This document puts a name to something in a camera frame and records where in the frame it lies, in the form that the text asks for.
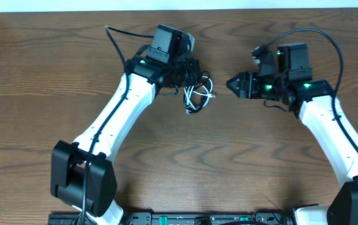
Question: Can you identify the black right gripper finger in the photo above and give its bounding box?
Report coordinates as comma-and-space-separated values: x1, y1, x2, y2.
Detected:
226, 73, 242, 86
227, 84, 241, 98

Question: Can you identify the black USB cable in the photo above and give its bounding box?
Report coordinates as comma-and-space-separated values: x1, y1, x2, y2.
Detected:
183, 70, 212, 114

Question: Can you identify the white USB cable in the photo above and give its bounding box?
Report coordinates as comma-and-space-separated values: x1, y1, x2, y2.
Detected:
184, 76, 216, 114

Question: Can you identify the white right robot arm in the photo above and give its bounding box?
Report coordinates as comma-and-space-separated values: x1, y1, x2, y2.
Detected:
226, 42, 358, 224

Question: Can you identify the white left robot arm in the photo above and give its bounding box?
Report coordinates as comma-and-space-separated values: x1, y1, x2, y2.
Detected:
51, 24, 202, 224

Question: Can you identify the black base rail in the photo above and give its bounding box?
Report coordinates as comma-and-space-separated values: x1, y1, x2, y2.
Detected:
47, 210, 295, 225

